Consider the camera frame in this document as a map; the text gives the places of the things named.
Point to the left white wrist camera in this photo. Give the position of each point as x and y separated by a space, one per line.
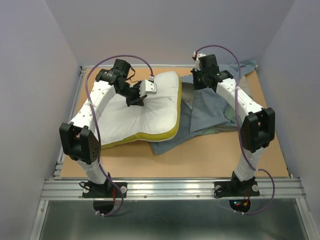
147 87

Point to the blue patchwork pillowcase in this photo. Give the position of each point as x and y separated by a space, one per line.
202 112

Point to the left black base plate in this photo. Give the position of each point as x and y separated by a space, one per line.
107 198

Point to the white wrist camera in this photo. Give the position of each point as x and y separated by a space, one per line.
197 57
147 87

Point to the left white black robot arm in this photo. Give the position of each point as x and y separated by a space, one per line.
81 138

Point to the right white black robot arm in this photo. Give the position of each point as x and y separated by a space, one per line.
256 125

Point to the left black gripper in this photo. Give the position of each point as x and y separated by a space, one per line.
137 101

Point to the white pillow yellow edge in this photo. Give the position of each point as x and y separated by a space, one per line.
156 121

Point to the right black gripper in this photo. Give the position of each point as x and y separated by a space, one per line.
197 86

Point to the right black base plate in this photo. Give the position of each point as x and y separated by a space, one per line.
239 193

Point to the aluminium front rail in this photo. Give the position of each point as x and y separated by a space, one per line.
163 189

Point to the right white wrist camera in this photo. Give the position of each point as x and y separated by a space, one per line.
197 57

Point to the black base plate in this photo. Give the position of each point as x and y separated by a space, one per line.
239 193
107 198

